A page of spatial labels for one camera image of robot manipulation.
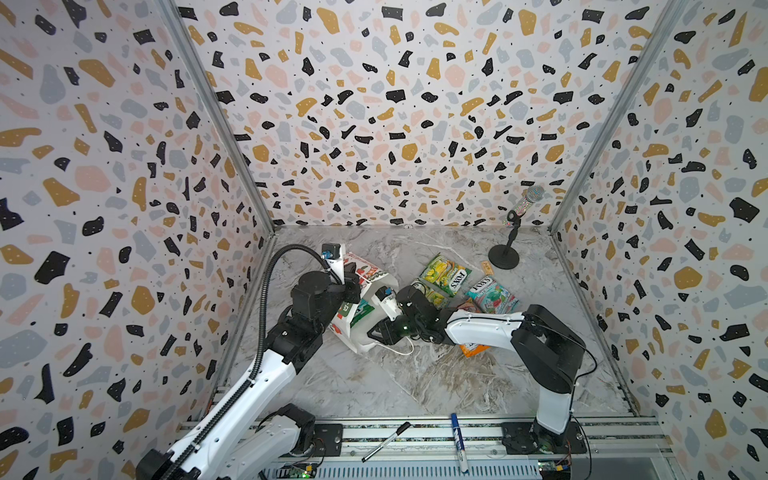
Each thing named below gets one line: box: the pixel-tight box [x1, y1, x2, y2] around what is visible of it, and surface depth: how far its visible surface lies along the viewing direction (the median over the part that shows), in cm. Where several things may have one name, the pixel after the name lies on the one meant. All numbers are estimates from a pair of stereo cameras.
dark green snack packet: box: [350, 298, 375, 328], surface depth 95 cm
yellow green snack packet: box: [419, 252, 472, 298], surface depth 107 cm
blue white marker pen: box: [451, 413, 470, 474], surface depth 74 cm
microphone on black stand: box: [488, 185, 546, 270], surface depth 112 cm
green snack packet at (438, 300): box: [410, 281, 449, 309], surface depth 100 cm
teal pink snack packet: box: [464, 275, 521, 315], surface depth 101 cm
